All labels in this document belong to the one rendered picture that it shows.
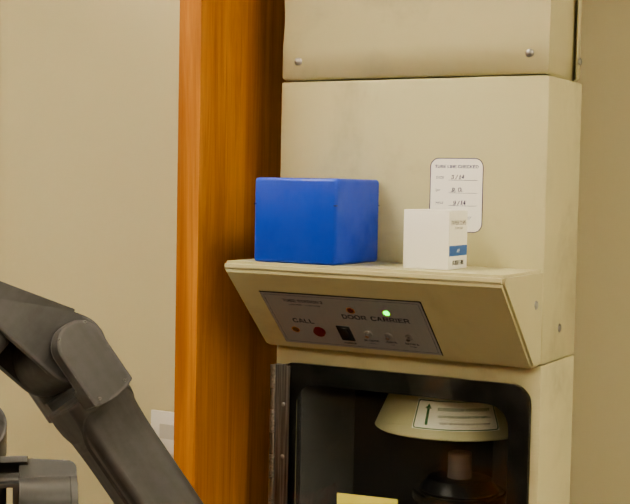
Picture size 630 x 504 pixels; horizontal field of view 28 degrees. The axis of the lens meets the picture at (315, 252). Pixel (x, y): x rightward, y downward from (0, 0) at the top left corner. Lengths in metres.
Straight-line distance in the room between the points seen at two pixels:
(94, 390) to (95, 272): 1.17
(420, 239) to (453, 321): 0.09
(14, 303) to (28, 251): 1.25
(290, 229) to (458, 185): 0.19
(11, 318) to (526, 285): 0.52
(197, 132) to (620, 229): 0.63
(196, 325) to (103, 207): 0.77
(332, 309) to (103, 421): 0.38
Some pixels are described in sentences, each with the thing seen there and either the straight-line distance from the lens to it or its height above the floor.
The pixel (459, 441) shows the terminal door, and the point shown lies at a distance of 1.36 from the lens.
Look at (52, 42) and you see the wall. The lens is 2.24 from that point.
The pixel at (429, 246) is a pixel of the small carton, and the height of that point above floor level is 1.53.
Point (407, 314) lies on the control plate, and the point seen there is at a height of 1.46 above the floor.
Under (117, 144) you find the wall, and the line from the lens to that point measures 2.13.
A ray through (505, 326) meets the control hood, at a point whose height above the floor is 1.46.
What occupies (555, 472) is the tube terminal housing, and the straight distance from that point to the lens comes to 1.40.
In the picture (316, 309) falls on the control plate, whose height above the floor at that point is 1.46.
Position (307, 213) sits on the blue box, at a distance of 1.31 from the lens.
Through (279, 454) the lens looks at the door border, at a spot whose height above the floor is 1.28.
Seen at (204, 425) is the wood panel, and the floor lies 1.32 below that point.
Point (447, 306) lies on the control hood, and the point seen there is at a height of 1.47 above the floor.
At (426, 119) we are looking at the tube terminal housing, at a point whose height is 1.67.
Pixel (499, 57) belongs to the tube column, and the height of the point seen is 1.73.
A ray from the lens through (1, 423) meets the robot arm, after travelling 1.31.
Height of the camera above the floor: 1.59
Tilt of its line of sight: 3 degrees down
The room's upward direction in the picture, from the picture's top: 1 degrees clockwise
